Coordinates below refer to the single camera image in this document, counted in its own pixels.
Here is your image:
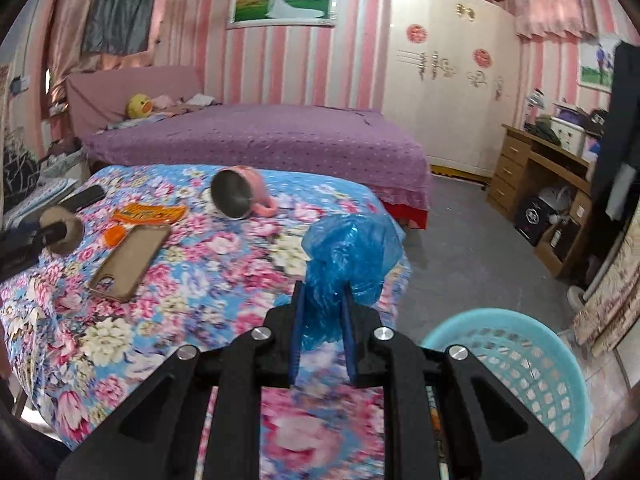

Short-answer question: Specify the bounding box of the pink curtain valance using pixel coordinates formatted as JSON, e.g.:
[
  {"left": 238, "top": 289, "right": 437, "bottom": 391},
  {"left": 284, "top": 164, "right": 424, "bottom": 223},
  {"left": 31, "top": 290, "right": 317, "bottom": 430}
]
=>
[{"left": 514, "top": 0, "right": 608, "bottom": 40}]

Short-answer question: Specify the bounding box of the wooden desk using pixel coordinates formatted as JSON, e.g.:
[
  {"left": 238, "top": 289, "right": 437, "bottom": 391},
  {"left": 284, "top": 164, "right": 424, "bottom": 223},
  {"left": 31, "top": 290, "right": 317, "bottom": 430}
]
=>
[{"left": 487, "top": 124, "right": 601, "bottom": 278}]

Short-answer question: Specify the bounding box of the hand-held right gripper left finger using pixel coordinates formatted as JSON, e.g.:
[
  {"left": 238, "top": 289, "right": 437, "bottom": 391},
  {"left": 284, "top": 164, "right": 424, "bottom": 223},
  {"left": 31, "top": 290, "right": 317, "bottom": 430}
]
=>
[{"left": 56, "top": 280, "right": 307, "bottom": 480}]

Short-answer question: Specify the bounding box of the blue plastic bag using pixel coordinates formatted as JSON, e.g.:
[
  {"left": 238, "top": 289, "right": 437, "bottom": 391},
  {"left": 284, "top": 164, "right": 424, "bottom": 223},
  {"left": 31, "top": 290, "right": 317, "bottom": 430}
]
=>
[{"left": 302, "top": 214, "right": 403, "bottom": 348}]

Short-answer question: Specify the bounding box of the framed wall picture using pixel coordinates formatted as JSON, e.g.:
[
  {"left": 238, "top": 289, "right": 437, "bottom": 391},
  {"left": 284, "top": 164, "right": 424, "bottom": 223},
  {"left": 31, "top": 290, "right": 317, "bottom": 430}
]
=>
[{"left": 226, "top": 0, "right": 338, "bottom": 30}]

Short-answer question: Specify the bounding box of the grey hanging cloth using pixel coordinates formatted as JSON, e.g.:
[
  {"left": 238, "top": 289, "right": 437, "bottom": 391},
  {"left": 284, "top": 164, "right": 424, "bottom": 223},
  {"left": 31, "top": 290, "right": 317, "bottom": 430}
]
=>
[{"left": 81, "top": 0, "right": 161, "bottom": 56}]

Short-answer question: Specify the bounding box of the white wardrobe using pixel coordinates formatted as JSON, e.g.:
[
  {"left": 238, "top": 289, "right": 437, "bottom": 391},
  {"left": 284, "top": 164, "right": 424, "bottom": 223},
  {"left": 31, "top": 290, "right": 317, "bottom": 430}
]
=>
[{"left": 382, "top": 0, "right": 521, "bottom": 181}]

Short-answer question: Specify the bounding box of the yellow duck plush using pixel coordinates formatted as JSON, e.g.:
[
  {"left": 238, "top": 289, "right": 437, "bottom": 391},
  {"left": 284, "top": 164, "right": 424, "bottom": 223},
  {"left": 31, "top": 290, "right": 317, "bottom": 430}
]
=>
[{"left": 126, "top": 93, "right": 153, "bottom": 120}]

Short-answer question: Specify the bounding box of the purple dotted bed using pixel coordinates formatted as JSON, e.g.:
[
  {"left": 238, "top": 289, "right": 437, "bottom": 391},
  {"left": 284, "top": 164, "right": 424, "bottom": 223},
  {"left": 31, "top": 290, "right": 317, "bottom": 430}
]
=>
[{"left": 82, "top": 104, "right": 433, "bottom": 231}]

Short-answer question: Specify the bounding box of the black patterned bag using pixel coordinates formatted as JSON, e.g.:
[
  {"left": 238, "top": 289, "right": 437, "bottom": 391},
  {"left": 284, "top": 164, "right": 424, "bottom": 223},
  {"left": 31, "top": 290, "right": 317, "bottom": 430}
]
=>
[{"left": 2, "top": 145, "right": 41, "bottom": 211}]

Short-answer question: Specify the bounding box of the pink bed headboard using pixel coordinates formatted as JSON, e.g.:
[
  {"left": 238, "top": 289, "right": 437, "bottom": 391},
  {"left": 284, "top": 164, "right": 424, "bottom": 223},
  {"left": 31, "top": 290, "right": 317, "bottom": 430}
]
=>
[{"left": 65, "top": 65, "right": 221, "bottom": 133}]

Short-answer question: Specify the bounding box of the pink metal cup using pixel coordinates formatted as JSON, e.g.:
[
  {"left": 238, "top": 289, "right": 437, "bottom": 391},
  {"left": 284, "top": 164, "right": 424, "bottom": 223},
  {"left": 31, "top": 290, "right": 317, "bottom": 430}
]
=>
[{"left": 210, "top": 166, "right": 277, "bottom": 221}]

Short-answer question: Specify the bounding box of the pink window curtain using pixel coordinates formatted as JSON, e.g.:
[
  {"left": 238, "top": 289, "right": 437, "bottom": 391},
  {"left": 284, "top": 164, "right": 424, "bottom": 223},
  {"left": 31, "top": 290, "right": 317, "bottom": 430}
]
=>
[{"left": 45, "top": 0, "right": 166, "bottom": 111}]

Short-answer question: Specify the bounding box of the light blue patterned mat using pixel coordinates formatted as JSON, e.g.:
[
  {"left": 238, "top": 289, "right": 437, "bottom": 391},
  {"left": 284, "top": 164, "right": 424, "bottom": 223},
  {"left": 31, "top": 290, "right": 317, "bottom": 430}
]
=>
[{"left": 5, "top": 177, "right": 81, "bottom": 217}]

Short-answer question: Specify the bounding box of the teal plastic basket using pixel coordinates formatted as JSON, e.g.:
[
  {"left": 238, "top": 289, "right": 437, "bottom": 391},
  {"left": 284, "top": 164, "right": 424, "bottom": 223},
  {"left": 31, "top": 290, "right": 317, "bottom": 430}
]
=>
[{"left": 420, "top": 308, "right": 591, "bottom": 461}]

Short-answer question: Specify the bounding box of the black hanging garment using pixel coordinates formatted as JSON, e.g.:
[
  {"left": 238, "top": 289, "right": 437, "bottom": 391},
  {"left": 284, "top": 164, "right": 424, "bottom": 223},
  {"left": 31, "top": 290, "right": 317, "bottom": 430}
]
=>
[{"left": 590, "top": 42, "right": 640, "bottom": 221}]

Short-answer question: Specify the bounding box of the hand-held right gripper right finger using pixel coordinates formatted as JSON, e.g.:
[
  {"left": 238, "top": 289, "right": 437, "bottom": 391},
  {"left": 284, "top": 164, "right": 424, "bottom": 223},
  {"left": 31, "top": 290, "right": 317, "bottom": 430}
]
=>
[{"left": 341, "top": 285, "right": 586, "bottom": 480}]

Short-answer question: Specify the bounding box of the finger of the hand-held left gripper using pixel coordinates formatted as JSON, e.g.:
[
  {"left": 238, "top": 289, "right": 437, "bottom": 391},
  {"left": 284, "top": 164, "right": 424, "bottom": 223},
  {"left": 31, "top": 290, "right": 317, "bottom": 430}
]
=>
[{"left": 35, "top": 222, "right": 68, "bottom": 248}]

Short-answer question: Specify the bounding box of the beige phone case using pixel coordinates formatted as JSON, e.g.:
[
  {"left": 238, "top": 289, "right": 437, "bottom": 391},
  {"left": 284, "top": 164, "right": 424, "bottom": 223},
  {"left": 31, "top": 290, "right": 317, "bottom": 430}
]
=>
[{"left": 89, "top": 223, "right": 172, "bottom": 303}]

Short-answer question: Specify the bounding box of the black phone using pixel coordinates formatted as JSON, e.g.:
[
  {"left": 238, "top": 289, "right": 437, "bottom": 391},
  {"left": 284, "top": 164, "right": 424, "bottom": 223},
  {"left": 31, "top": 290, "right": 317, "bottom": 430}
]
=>
[{"left": 60, "top": 185, "right": 107, "bottom": 213}]

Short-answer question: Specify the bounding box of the small wall picture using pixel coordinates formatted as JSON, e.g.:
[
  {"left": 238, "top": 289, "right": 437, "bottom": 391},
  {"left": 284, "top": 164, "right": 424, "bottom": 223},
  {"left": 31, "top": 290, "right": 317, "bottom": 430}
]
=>
[{"left": 578, "top": 35, "right": 621, "bottom": 93}]

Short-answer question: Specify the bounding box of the black box with white emblem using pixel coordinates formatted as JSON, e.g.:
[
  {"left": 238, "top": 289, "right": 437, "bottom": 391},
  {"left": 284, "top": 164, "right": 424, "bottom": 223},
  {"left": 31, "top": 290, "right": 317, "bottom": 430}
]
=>
[{"left": 515, "top": 195, "right": 556, "bottom": 246}]

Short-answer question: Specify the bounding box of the orange snack wrapper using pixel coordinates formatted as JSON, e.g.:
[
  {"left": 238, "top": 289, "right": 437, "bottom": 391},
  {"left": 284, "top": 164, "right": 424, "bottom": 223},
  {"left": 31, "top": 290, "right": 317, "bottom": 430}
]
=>
[{"left": 111, "top": 203, "right": 188, "bottom": 226}]

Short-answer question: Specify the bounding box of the white storage box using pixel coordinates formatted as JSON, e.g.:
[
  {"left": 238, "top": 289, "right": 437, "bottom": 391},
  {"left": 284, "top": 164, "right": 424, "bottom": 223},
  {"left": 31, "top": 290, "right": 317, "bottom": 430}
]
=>
[{"left": 550, "top": 115, "right": 586, "bottom": 156}]

